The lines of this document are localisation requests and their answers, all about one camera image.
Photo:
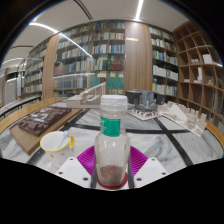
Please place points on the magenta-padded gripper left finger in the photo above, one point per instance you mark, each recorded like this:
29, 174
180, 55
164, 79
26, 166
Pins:
87, 160

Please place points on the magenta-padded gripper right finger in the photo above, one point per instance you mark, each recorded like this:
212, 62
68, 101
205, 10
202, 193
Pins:
137, 160

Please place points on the clear bottle with green label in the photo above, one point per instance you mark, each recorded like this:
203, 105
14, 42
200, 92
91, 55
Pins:
112, 146

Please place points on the light blue spoon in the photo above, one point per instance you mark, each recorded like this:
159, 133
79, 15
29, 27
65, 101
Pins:
63, 138

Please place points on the white cup with yellow rim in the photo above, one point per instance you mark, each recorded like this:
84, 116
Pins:
55, 153

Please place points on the white model with red base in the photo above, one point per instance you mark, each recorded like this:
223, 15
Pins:
143, 114

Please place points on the brown model on wooden board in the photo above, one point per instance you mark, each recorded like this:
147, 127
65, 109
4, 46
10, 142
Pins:
40, 123

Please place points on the beige architectural building model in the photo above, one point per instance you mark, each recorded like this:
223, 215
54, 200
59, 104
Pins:
86, 98

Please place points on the dark grey architectural model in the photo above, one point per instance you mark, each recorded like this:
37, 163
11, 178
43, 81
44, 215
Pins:
146, 97

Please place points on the white stepped architectural model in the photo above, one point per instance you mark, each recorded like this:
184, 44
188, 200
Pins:
185, 116

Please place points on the curved bookshelf behind glass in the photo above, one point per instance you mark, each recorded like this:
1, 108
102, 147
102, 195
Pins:
33, 73

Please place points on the wooden cubby shelf unit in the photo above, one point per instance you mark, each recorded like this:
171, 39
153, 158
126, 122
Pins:
200, 73

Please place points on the straight ceiling light strip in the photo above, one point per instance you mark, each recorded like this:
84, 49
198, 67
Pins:
139, 10

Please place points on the narrow wall bookshelf with books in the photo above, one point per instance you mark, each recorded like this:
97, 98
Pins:
163, 63

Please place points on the wide wall bookshelf with books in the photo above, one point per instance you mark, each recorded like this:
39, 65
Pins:
96, 60

